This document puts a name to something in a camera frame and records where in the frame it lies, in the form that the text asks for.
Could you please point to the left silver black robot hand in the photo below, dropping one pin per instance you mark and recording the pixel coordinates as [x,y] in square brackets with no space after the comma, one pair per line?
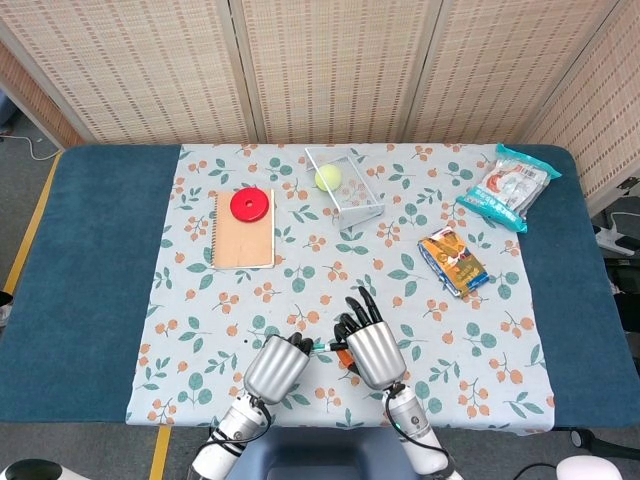
[277,367]

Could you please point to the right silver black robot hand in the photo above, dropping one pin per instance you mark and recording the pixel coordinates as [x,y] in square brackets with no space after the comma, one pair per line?
[375,352]

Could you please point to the white green marker pen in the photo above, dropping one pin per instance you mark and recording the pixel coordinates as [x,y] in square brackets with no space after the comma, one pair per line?
[321,348]

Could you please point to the right white robot shoulder housing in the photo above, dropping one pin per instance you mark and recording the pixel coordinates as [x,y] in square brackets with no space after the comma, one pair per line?
[585,470]

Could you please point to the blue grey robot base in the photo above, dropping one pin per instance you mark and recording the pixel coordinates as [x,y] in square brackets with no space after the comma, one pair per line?
[315,455]

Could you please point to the left white robot shoulder housing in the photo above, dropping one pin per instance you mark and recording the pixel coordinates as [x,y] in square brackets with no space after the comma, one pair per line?
[30,471]

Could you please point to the floral print tablecloth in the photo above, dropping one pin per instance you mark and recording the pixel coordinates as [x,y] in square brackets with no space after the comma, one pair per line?
[350,260]

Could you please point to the yellow blue snack packet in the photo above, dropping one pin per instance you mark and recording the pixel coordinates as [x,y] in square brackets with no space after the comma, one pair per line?
[455,262]

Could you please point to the brown spiral notebook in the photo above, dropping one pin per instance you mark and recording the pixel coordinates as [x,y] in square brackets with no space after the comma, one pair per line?
[240,245]

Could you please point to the red plastic disc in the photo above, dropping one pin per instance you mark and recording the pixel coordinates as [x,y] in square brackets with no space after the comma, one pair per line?
[260,210]

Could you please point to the yellow tennis ball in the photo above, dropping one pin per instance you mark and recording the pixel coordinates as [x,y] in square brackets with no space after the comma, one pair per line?
[328,177]

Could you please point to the teal white snack bag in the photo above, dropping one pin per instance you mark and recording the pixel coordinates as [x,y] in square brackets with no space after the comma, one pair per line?
[510,187]

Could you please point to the black table knob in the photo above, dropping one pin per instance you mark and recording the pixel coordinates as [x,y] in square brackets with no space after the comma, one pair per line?
[582,439]

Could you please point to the dark blue table cover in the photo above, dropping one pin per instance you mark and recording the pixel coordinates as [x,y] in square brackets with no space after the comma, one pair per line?
[90,240]

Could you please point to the white power strip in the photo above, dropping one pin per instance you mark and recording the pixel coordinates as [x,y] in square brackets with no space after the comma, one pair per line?
[612,240]

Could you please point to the bamboo folding screen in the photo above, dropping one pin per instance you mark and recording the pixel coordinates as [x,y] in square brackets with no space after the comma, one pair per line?
[325,70]

